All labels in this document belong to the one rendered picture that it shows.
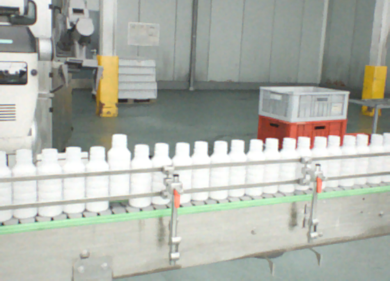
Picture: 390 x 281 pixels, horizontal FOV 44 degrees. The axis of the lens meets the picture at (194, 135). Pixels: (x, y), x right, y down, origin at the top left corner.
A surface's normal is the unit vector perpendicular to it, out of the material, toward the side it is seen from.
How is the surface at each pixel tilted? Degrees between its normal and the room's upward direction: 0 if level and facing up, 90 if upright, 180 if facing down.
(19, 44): 90
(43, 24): 90
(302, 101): 90
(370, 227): 90
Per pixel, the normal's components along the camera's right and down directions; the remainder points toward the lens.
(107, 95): 0.41, 0.19
